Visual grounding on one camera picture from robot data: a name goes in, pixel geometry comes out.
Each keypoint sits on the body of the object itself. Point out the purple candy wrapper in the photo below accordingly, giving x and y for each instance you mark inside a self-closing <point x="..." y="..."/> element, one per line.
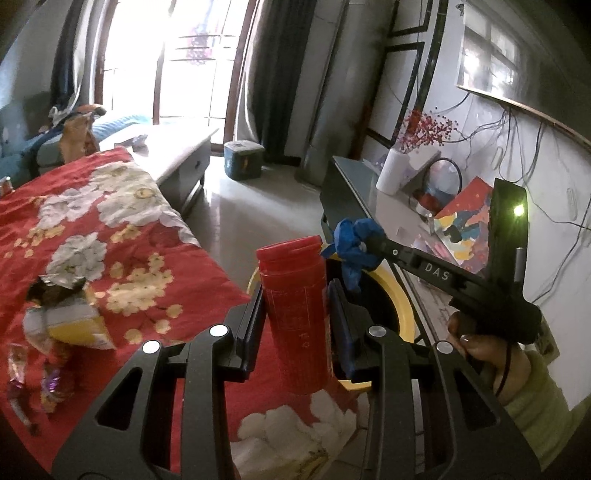
<point x="18" y="387"/>
<point x="57" y="383"/>

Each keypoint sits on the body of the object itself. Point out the red floral blanket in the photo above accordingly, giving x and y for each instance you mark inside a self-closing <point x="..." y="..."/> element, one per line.
<point x="138" y="221"/>

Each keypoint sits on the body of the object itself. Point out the wall mounted television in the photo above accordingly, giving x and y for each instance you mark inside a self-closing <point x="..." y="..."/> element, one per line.
<point x="521" y="55"/>

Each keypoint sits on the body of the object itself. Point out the yellow rimmed black trash bin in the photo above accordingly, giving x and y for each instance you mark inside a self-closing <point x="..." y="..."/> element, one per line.
<point x="399" y="304"/>

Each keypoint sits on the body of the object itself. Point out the red berry branches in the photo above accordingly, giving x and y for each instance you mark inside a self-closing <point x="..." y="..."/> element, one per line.
<point x="427" y="129"/>

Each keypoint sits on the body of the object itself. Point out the metal can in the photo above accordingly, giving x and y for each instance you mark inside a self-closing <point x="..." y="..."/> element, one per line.
<point x="5" y="185"/>

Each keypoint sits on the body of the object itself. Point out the person's right forearm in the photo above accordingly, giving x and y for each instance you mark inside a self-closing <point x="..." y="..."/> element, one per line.
<point x="545" y="406"/>

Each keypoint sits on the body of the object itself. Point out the dark grey curtain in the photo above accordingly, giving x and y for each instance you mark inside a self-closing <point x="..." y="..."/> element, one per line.
<point x="281" y="83"/>

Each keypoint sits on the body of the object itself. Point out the brown framed glass door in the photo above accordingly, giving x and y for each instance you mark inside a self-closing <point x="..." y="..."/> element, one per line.
<point x="184" y="69"/>

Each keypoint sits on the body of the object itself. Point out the white cylindrical vase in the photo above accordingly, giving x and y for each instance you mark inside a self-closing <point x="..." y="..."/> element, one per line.
<point x="392" y="170"/>

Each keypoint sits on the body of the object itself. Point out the red plastic cup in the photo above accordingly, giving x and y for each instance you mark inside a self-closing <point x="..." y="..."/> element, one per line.
<point x="295" y="314"/>

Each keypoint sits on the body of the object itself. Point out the tall grey air conditioner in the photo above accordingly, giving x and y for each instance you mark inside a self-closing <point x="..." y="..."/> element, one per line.
<point x="323" y="92"/>

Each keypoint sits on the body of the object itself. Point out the round black framed ornament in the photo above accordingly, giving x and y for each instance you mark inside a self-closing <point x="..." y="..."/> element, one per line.
<point x="443" y="189"/>

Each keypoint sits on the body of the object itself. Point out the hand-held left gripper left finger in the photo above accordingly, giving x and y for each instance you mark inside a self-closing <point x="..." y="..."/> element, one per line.
<point x="249" y="332"/>

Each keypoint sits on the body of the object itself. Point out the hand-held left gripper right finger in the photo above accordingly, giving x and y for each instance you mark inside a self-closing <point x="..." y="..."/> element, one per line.
<point x="341" y="332"/>

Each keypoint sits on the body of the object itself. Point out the blue plastic bag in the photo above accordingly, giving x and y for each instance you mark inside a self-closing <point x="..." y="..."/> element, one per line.
<point x="351" y="240"/>

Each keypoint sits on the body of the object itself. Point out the dark blue curtain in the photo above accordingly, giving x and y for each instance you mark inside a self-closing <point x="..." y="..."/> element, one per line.
<point x="74" y="55"/>

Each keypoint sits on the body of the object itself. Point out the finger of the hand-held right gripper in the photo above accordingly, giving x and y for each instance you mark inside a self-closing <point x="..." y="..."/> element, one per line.
<point x="392" y="253"/>

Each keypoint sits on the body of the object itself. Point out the grey coffee table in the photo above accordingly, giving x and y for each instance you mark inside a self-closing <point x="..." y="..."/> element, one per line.
<point x="175" y="152"/>

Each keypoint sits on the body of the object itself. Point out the person's right hand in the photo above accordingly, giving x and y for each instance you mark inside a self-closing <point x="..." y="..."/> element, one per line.
<point x="489" y="360"/>

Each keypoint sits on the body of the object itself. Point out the orange paper bag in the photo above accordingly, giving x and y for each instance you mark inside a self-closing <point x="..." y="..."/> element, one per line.
<point x="76" y="138"/>

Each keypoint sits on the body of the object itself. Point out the silver yellow snack packet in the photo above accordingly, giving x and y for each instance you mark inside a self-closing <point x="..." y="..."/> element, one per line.
<point x="74" y="330"/>

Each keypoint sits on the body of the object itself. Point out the blue storage stool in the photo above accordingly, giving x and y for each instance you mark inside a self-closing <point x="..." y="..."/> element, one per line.
<point x="244" y="161"/>

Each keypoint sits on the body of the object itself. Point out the glass topped television console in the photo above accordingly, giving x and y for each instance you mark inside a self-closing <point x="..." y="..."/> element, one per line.
<point x="364" y="184"/>

